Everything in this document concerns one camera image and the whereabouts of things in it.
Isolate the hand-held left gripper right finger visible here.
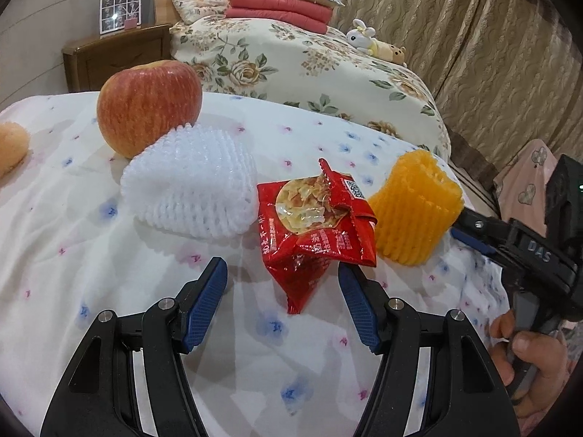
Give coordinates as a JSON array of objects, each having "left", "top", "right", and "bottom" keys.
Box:
[{"left": 338, "top": 264, "right": 521, "bottom": 437}]

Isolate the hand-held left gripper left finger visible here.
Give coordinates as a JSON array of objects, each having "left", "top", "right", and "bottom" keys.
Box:
[{"left": 40, "top": 257, "right": 228, "bottom": 437}]

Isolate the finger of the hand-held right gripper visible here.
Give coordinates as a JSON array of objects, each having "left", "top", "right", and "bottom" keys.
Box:
[
  {"left": 455, "top": 207, "right": 517, "bottom": 240},
  {"left": 450, "top": 228, "right": 498, "bottom": 256}
]

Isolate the orange foam fruit net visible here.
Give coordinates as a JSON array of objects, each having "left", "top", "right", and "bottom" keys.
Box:
[{"left": 367, "top": 149, "right": 465, "bottom": 267}]

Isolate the red snack packet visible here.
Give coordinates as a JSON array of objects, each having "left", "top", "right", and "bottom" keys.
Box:
[{"left": 257, "top": 158, "right": 379, "bottom": 315}]

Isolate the person's right hand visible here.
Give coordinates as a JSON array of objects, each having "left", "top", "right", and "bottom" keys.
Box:
[{"left": 488, "top": 312, "right": 571, "bottom": 422}]

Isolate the pink heart print cloth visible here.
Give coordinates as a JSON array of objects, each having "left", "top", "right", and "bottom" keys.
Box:
[{"left": 494, "top": 138, "right": 562, "bottom": 229}]

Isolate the white dotted cloth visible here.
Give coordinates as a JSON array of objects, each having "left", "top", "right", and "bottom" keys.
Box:
[{"left": 0, "top": 90, "right": 513, "bottom": 437}]

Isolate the white foam fruit net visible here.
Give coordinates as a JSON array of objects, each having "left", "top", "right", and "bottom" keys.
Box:
[{"left": 120, "top": 123, "right": 258, "bottom": 240}]

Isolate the beige patterned curtain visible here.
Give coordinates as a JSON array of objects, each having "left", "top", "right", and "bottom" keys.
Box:
[{"left": 255, "top": 0, "right": 583, "bottom": 192}]

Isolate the yellow plush bear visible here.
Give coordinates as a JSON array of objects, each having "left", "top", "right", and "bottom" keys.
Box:
[{"left": 371, "top": 41, "right": 409, "bottom": 68}]

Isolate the red apple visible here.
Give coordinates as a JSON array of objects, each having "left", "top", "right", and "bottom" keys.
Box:
[{"left": 96, "top": 59, "right": 204, "bottom": 160}]

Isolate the white plush rabbit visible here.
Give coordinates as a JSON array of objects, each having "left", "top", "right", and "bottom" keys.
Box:
[{"left": 345, "top": 19, "right": 380, "bottom": 54}]

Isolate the bed with floral duvet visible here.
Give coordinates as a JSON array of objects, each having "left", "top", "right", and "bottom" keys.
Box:
[{"left": 169, "top": 13, "right": 453, "bottom": 165}]

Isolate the orange fruit at edge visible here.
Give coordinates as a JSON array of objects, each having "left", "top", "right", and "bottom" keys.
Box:
[{"left": 0, "top": 121, "right": 31, "bottom": 179}]

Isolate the wooden nightstand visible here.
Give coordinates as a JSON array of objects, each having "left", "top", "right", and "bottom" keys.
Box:
[{"left": 62, "top": 24, "right": 176, "bottom": 94}]

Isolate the folded red blanket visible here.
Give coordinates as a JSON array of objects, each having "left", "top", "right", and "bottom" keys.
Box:
[{"left": 225, "top": 0, "right": 339, "bottom": 35}]

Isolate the small cream printed pillow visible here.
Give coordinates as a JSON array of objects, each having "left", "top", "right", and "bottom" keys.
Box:
[{"left": 172, "top": 0, "right": 228, "bottom": 26}]

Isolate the black and white photo sheet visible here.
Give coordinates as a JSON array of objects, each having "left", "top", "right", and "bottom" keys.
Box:
[{"left": 99, "top": 0, "right": 143, "bottom": 36}]

